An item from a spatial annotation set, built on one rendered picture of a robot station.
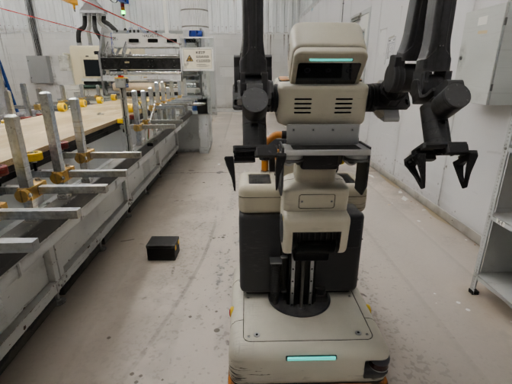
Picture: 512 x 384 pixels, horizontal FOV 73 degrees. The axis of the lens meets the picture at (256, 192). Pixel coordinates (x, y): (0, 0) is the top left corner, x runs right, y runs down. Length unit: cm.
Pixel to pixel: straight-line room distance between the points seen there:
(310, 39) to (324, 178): 44
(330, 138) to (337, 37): 28
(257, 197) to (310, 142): 43
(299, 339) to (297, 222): 51
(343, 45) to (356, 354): 107
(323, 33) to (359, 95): 21
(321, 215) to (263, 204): 34
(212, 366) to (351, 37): 143
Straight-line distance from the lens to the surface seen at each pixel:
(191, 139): 586
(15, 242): 109
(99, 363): 190
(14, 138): 153
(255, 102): 76
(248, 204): 143
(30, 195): 155
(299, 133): 108
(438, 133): 90
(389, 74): 108
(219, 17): 1203
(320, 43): 104
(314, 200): 117
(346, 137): 111
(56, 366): 196
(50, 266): 220
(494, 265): 251
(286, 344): 143
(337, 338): 148
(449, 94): 86
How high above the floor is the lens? 125
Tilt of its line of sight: 19 degrees down
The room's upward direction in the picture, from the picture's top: straight up
